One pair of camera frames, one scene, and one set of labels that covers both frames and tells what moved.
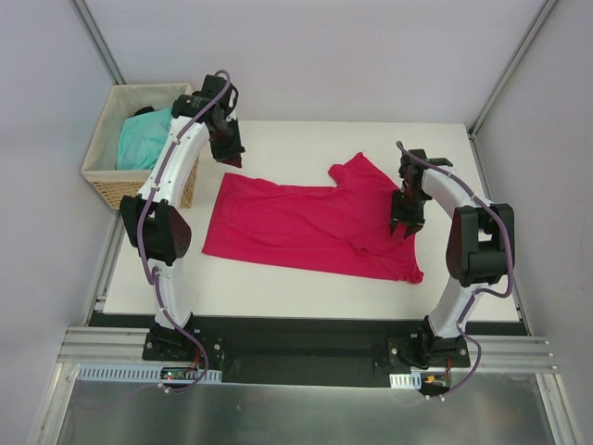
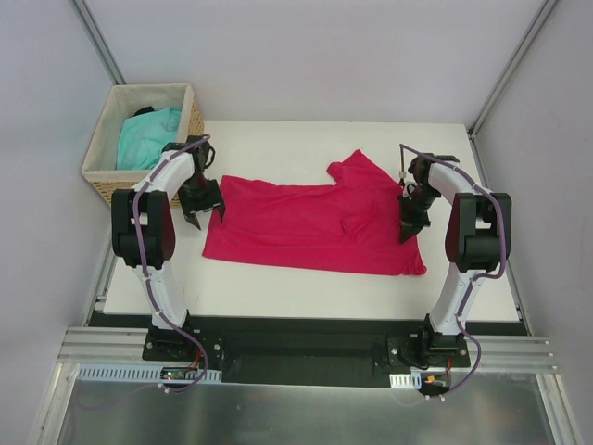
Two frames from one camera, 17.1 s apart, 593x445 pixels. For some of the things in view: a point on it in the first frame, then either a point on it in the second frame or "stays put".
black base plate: (311, 349) stays put
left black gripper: (226, 149) to (200, 202)
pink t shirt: (344, 228) stays put
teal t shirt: (142, 138) stays put
